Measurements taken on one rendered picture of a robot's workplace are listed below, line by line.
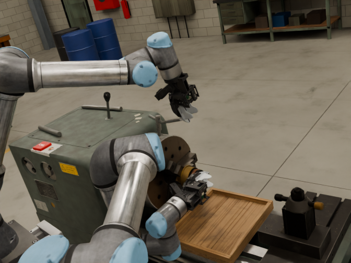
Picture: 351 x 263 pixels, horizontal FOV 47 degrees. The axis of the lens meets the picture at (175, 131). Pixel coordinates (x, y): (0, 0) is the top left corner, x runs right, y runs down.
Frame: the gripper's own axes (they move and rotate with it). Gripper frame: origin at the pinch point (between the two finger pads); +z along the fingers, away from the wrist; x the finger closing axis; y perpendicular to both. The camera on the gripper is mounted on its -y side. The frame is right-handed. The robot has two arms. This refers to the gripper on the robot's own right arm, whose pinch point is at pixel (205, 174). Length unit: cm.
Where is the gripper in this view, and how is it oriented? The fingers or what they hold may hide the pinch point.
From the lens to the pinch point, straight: 159.5
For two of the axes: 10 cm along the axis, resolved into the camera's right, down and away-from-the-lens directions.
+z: 6.0, -4.5, 6.6
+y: 7.7, 1.1, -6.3
